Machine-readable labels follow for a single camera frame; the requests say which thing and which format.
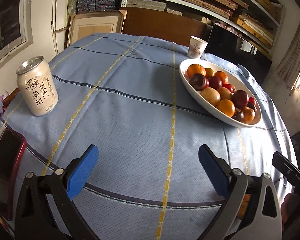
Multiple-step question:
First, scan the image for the spotted orange persimmon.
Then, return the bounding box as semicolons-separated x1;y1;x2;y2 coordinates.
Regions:
243;107;255;123

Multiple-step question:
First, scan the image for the wrinkled dark passion fruit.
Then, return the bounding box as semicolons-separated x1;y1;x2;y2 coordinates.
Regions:
247;102;257;113

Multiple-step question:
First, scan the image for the dark red plum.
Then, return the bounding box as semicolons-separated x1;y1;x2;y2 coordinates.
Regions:
209;76;223;90
189;73;209;91
231;90;249;109

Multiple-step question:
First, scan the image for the large tan round fruit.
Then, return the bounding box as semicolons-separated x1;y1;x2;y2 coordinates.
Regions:
200;87;221;106

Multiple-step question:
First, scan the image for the red cherry tomato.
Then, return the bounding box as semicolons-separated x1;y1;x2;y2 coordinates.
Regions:
249;97;256;106

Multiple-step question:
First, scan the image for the bright orange mandarin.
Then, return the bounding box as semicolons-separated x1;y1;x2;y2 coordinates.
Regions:
187;63;206;78

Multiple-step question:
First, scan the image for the greenish orange mandarin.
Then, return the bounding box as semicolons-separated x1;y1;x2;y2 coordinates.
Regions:
205;68;215;79

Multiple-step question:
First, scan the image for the person's right hand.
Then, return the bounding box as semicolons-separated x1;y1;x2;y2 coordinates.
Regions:
281;192;300;225

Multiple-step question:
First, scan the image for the red-cased smartphone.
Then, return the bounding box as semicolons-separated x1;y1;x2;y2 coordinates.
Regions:
0;128;26;220

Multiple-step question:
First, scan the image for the white oval plate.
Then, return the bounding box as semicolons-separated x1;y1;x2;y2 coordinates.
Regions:
179;59;262;128

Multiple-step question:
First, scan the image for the light blue checked tablecloth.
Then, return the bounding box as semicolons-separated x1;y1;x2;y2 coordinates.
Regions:
0;34;296;239

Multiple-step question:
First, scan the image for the white beverage can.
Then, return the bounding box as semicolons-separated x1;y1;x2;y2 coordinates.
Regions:
16;56;59;116

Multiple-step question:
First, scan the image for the white paper cup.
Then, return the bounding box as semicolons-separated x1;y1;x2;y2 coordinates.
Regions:
187;36;209;59

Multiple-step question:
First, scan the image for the black panel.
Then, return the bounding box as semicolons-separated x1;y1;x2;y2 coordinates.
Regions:
206;24;272;85

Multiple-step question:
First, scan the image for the brown wooden board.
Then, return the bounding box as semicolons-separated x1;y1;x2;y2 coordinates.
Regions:
123;7;207;46

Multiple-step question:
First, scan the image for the metal shelf with boxes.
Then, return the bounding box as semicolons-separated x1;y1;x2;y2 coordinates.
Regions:
121;0;282;53

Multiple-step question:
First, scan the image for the window with white frame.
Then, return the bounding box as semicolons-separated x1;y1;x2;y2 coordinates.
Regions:
0;0;33;68

